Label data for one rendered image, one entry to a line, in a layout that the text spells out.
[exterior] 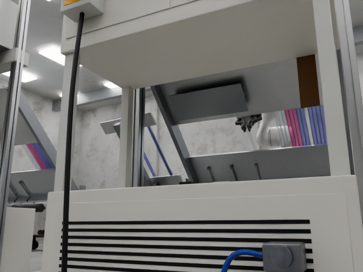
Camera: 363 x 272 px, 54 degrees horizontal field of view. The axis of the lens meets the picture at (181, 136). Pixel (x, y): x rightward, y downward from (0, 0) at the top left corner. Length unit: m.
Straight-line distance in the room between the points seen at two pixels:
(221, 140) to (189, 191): 11.10
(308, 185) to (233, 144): 10.99
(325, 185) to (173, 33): 0.51
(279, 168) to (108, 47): 0.92
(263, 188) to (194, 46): 0.46
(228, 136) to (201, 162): 10.13
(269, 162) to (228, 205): 0.89
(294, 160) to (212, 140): 10.45
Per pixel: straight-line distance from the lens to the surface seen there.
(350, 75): 1.16
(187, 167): 1.63
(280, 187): 0.68
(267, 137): 2.21
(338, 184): 0.66
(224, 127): 11.87
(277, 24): 0.91
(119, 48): 1.00
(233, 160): 1.59
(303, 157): 1.54
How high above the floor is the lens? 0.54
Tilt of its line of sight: 14 degrees up
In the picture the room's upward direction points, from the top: straight up
